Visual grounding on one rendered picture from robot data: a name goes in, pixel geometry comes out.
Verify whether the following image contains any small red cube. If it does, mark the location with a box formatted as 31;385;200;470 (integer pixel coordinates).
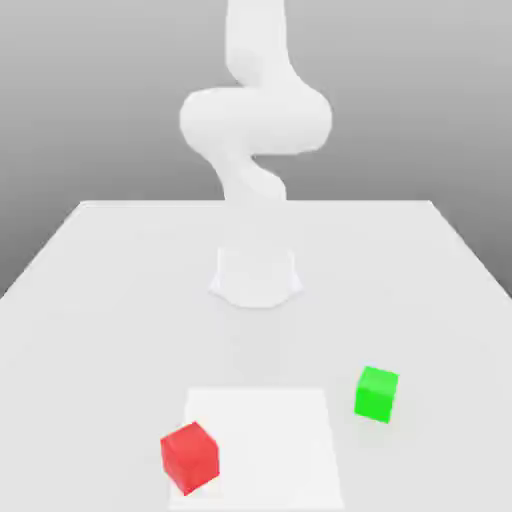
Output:
159;420;221;497

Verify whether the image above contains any small green cube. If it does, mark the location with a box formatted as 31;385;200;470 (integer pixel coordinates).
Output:
353;365;400;425

